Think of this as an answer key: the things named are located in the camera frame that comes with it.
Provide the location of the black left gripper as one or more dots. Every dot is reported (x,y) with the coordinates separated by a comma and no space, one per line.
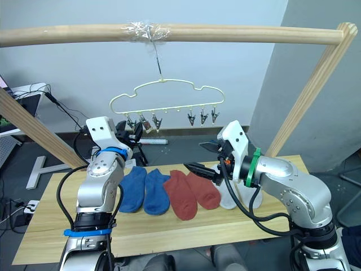
(129,141)

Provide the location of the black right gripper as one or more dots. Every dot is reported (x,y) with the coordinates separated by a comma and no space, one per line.
(227,153)

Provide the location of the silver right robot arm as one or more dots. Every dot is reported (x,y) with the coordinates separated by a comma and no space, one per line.
(296,183)

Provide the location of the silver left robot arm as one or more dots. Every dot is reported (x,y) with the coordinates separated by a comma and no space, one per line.
(96,192)

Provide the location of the metal hanger clip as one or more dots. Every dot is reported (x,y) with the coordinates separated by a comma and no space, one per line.
(130,122)
(191,118)
(156,123)
(203,118)
(215,117)
(144,124)

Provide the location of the rolled paper poster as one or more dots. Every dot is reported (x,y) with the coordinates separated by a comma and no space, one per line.
(155,141)

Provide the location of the red sock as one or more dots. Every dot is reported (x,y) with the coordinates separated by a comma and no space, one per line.
(206,194)
(183,200)

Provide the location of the white sock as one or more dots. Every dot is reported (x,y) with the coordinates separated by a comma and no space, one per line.
(227,199)
(255,201)

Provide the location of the blue sock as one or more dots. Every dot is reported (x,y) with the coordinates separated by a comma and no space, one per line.
(156,194)
(132,192)

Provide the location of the clear tape wrap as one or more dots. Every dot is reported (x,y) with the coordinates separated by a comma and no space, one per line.
(144,31)

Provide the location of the white T-shaped stand base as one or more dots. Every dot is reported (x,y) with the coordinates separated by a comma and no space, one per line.
(38,169)

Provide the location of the dark rounded shape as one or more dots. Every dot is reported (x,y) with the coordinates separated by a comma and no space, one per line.
(228,258)
(158,262)

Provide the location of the white desk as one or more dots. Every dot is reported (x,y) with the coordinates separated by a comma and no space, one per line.
(28,89)

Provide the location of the white power strip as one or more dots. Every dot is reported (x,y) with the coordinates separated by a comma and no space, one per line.
(31,206)

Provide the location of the computer monitor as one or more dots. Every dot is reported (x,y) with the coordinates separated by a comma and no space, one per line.
(4,124)

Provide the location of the horizontal wooden rod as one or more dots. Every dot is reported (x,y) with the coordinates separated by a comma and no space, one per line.
(225,32)

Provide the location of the grey chair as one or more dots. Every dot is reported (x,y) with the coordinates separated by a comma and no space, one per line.
(352,214)

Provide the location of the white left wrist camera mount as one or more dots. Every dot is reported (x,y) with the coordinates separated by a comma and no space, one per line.
(101,132)

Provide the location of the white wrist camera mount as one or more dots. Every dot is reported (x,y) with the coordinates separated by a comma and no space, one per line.
(101,132)
(237,141)

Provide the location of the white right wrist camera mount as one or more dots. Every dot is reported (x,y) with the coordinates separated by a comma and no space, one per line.
(237,141)

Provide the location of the cream clip hanger frame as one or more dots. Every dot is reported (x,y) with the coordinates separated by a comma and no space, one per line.
(162,80)

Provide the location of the wooden rack post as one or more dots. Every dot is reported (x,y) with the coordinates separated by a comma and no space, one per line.
(310,93)
(36,130)

